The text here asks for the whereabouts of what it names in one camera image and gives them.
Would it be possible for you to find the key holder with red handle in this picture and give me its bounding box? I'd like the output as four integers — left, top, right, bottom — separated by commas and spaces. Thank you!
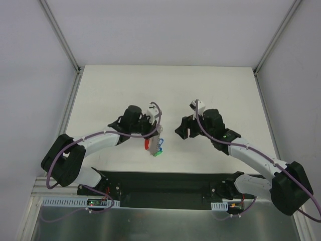
144, 125, 163, 156

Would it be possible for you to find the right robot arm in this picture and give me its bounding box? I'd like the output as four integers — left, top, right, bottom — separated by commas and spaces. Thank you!
175, 109, 313, 216

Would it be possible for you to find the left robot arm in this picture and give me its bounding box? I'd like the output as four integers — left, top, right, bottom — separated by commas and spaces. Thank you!
41, 102, 162, 195

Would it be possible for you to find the blue tagged key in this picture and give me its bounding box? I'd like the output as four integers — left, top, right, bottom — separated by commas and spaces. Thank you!
158, 138, 164, 146

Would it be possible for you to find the green tagged key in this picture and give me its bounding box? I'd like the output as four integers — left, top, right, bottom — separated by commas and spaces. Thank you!
153, 148, 163, 157

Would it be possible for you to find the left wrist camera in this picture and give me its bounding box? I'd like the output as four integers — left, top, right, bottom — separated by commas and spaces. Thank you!
146, 102, 162, 125

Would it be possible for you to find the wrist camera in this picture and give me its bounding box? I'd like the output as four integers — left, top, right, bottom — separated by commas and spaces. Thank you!
146, 102, 162, 125
189, 99, 206, 119

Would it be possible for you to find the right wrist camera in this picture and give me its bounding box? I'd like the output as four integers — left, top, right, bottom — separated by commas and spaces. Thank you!
189, 99, 206, 119

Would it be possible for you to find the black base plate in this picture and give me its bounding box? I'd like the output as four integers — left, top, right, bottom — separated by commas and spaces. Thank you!
77, 171, 230, 210

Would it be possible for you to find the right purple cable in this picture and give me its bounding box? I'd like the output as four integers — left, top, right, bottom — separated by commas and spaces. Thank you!
194, 99, 321, 223

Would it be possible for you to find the right aluminium rail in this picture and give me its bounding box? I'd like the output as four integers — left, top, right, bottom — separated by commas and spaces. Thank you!
254, 73, 280, 158

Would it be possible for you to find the aluminium rail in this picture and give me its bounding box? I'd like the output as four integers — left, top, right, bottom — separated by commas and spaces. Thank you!
254, 73, 280, 158
41, 68, 84, 190

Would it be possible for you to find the right white cable duct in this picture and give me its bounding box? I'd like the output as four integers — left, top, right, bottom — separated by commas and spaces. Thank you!
211, 201, 229, 211

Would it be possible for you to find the white cable duct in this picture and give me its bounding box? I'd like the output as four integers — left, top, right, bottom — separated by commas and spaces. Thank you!
211, 201, 229, 211
42, 197, 120, 208

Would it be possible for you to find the left aluminium rail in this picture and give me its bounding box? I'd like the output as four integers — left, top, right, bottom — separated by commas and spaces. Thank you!
41, 68, 84, 190

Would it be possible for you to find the left white cable duct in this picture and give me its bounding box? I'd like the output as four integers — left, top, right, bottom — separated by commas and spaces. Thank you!
42, 197, 120, 208

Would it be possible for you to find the left aluminium frame post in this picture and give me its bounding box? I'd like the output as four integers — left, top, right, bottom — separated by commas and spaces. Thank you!
38, 0, 81, 74

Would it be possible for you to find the aluminium frame post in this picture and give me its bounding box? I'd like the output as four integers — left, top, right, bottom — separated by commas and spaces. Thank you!
253, 0, 303, 76
38, 0, 81, 74

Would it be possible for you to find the right aluminium frame post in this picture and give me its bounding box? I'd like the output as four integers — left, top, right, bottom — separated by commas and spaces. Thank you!
253, 0, 303, 76

